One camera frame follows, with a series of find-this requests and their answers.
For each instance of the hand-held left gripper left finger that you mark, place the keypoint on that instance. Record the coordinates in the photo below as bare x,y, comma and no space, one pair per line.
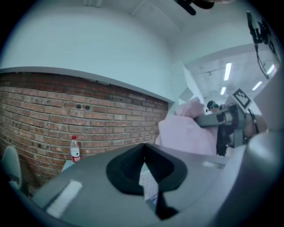
88,188

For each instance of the pink garment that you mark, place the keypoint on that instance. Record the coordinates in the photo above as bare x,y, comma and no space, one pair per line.
184,133

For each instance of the ceiling light tube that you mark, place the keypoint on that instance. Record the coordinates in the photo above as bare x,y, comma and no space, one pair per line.
223,90
257,85
227,71
270,69

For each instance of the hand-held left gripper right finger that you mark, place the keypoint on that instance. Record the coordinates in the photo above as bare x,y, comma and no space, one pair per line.
199,175

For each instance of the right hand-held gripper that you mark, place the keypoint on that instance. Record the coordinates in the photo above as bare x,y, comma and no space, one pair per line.
235,119

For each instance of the grey shell chair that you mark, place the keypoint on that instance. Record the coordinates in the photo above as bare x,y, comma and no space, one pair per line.
11,166

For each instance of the white plastic laundry basket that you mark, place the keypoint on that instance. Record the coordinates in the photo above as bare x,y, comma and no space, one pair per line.
151,184

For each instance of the person's right forearm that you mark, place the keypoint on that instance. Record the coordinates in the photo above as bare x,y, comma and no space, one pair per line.
257,126

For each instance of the plastic bottle with red label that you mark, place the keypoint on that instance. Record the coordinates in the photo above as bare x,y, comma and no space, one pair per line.
75,150

